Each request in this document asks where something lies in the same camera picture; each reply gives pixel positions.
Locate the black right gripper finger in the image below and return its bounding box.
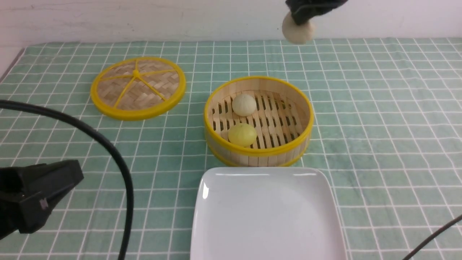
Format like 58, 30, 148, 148
285, 0, 347, 25

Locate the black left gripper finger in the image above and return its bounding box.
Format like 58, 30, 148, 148
0, 160, 84, 239

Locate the beige bun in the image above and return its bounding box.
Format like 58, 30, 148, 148
231, 94, 257, 117
282, 13, 315, 45

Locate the beige bun back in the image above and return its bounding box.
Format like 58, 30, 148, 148
231, 94, 257, 117

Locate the yellow steamed bun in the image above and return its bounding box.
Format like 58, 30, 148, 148
228, 123, 257, 147

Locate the white square plate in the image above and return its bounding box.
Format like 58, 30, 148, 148
190, 167, 348, 260

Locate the yellow bamboo steamer basket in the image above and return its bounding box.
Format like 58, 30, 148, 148
204, 76, 315, 167

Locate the green checkered tablecloth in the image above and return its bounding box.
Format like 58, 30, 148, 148
1, 38, 462, 260

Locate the yellow bamboo steamer lid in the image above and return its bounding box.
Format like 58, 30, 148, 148
90, 57, 186, 121

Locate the black left camera cable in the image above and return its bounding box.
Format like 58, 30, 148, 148
0, 100, 135, 260

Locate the black camera cable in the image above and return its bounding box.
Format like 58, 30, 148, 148
0, 100, 135, 260
402, 215, 462, 260

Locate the black right camera cable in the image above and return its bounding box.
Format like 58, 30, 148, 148
402, 215, 462, 260

